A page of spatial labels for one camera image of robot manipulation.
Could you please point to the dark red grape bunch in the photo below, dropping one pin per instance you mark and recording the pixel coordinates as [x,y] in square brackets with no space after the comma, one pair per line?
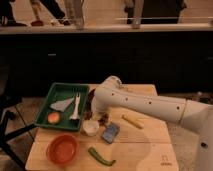
[103,120]

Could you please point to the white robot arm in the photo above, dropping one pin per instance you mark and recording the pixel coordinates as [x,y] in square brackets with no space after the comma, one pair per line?
[192,115]

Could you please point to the white paper cup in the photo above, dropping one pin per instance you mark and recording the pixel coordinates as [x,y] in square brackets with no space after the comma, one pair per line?
[90,127]

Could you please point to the dark red bowl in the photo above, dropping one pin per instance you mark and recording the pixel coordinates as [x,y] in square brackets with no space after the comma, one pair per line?
[89,99]

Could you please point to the white plastic fork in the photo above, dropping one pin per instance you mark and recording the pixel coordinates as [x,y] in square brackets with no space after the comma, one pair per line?
[75,115]

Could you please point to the green plastic tray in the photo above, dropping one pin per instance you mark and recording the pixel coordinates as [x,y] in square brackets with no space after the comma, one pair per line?
[62,91]

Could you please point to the blue sponge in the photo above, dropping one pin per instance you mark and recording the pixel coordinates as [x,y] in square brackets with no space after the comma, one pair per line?
[110,133]

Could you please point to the grey folded cloth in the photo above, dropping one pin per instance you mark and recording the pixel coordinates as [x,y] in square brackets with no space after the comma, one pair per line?
[61,105]

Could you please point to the orange peach fruit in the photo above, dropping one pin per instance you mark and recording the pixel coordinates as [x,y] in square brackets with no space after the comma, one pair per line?
[53,118]

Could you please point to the green chili pepper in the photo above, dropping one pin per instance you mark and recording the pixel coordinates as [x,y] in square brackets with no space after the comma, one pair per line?
[92,151]

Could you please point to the orange plastic bowl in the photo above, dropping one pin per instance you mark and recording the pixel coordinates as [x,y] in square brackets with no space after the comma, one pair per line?
[62,150]

